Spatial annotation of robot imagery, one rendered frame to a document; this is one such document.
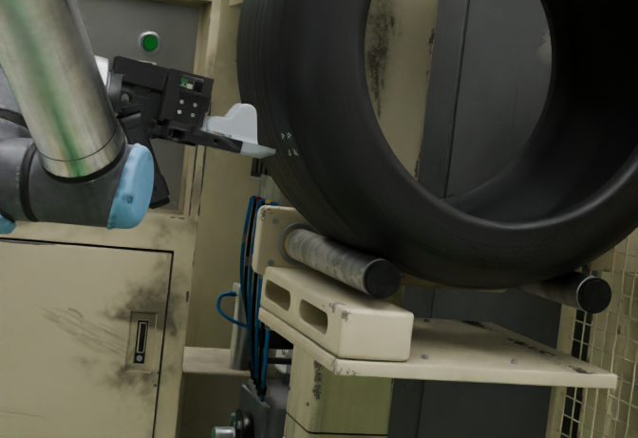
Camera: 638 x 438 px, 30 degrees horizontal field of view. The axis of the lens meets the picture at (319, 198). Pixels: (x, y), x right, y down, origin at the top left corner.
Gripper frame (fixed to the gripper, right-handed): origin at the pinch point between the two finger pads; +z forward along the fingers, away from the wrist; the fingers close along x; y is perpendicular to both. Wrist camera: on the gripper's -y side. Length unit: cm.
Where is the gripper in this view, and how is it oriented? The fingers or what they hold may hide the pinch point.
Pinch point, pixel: (263, 155)
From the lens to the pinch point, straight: 143.2
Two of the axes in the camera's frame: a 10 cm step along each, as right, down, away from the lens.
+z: 9.3, 2.1, 3.1
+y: 2.3, -9.7, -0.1
